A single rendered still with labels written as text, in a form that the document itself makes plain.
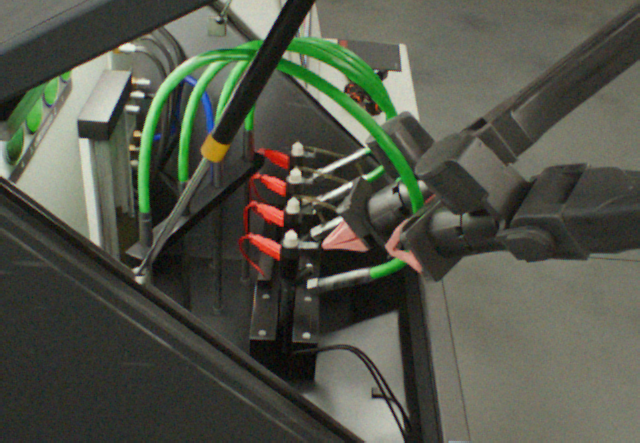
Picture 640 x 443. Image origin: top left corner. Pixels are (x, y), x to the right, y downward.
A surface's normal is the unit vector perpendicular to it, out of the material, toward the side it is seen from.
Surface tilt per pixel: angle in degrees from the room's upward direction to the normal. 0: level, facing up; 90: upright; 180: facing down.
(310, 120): 90
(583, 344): 0
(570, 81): 69
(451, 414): 0
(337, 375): 0
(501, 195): 49
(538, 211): 40
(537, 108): 64
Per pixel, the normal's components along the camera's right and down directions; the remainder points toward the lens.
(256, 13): -0.01, 0.57
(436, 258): 0.49, -0.16
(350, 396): 0.07, -0.82
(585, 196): -0.58, -0.70
